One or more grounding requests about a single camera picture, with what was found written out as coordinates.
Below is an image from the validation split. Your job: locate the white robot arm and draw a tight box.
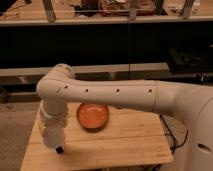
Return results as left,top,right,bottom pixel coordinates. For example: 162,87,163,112
36,63,213,171

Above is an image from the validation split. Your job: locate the black eraser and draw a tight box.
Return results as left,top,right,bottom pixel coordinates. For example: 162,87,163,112
55,146,64,154

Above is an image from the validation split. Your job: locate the orange bowl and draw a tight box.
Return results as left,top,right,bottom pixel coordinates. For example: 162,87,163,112
76,103,109,129

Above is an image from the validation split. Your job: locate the wooden table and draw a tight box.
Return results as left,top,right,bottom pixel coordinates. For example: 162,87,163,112
21,103,173,171

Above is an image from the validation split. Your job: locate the black box on shelf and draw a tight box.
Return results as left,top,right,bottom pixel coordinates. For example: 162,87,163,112
167,48,213,74

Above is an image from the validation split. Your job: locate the long metal shelf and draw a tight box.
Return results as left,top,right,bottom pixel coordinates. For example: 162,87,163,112
0,63,213,85

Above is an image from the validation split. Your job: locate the black cable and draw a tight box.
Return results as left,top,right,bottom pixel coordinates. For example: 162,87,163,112
159,114,189,155

